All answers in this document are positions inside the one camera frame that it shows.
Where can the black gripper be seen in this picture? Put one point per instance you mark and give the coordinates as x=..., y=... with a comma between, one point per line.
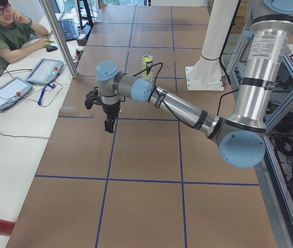
x=110, y=111

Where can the teach pendant tablet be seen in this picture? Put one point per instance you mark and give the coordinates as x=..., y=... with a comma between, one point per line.
x=13, y=91
x=45, y=71

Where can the aluminium frame post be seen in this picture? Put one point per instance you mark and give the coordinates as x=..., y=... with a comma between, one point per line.
x=54, y=24

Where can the far teach pendant tablet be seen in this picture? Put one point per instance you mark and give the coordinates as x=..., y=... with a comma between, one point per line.
x=45, y=71

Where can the near teach pendant tablet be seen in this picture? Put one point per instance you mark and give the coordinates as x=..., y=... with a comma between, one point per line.
x=13, y=91

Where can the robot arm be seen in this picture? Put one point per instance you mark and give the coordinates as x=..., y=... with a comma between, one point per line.
x=240, y=136

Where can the black computer mouse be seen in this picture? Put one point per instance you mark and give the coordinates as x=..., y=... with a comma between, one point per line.
x=51, y=48

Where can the white pedestal column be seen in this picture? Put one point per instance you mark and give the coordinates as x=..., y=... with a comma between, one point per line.
x=206, y=73

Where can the black keyboard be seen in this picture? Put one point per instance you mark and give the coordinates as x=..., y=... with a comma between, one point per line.
x=69, y=29

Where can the Wilson tennis ball can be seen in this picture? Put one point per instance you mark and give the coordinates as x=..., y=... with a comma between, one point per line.
x=147, y=73

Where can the person in green shirt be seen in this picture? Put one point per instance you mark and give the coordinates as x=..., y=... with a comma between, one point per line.
x=19, y=35

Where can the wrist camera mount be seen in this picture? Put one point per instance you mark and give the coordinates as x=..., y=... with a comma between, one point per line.
x=92, y=98

